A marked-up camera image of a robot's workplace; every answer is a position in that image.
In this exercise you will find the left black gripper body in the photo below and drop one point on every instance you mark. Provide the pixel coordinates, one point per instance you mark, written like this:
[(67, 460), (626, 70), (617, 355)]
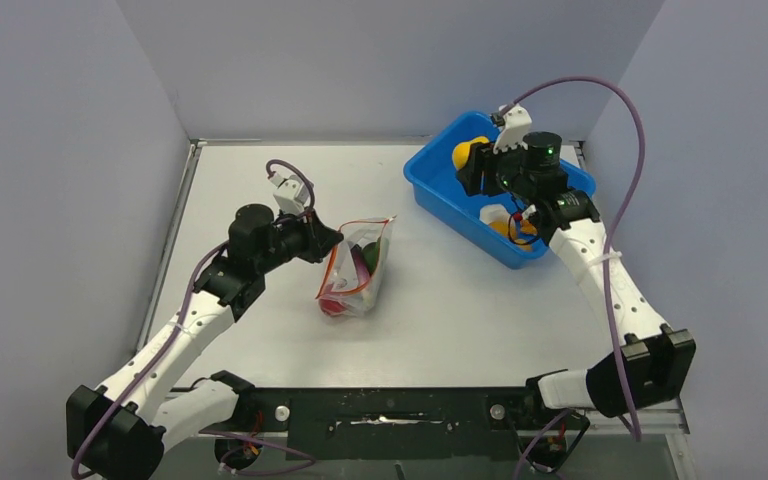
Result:
[(291, 238)]

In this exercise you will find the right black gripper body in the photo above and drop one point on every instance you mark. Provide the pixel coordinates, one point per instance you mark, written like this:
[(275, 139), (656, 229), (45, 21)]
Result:
[(510, 179)]

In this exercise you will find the yellow toy pepper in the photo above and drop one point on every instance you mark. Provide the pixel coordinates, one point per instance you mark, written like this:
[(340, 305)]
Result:
[(461, 152)]

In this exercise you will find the green toy avocado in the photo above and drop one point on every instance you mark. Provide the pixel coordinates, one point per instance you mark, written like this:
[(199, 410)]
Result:
[(370, 254)]

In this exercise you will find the clear zip top bag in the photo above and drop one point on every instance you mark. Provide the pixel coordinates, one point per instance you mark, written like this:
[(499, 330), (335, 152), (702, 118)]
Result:
[(340, 281)]

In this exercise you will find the red toy apple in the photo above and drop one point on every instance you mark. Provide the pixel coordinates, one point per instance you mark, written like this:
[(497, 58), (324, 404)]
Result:
[(333, 307)]

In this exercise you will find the purple toy eggplant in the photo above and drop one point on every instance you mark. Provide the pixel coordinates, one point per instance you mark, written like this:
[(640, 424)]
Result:
[(362, 274)]

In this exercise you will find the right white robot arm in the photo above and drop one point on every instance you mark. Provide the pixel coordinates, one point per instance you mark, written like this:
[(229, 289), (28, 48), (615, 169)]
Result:
[(650, 360)]

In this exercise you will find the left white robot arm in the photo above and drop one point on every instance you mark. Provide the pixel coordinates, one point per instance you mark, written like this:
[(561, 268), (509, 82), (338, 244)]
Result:
[(122, 428)]

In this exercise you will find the blue plastic bin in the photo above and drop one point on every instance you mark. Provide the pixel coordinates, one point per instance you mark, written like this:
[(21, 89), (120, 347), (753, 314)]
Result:
[(444, 185)]

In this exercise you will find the orange fried toy piece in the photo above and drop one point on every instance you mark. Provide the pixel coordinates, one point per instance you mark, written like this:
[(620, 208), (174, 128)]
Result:
[(526, 228)]

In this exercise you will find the orange toy fruit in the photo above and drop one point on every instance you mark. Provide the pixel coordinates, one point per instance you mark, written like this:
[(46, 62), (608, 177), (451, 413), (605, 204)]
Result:
[(504, 229)]

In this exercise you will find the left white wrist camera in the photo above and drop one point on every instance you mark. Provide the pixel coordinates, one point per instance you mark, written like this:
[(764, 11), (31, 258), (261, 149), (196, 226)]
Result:
[(291, 194)]

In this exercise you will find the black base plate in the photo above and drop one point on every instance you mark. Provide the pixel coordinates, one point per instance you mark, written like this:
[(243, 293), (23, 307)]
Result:
[(391, 423)]

